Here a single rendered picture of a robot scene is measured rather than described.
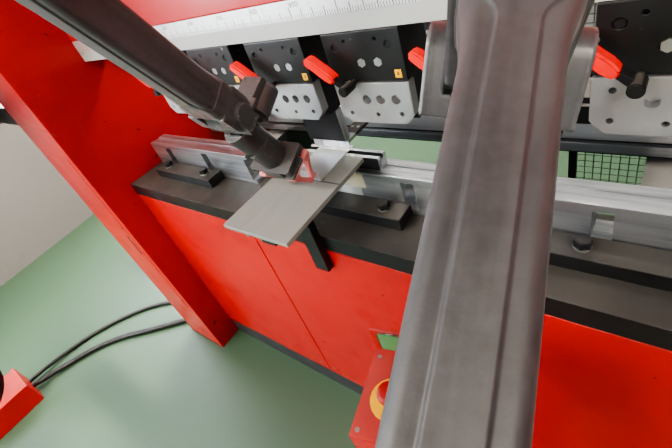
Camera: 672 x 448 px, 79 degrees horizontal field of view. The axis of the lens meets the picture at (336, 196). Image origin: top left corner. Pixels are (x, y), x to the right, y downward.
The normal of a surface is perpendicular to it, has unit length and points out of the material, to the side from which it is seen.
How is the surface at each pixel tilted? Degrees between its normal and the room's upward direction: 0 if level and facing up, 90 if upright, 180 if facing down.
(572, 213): 90
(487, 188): 27
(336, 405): 0
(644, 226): 90
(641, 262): 0
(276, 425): 0
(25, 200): 90
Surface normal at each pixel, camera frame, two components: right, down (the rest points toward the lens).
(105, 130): 0.79, 0.14
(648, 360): -0.54, 0.62
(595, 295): -0.29, -0.77
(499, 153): -0.21, -0.43
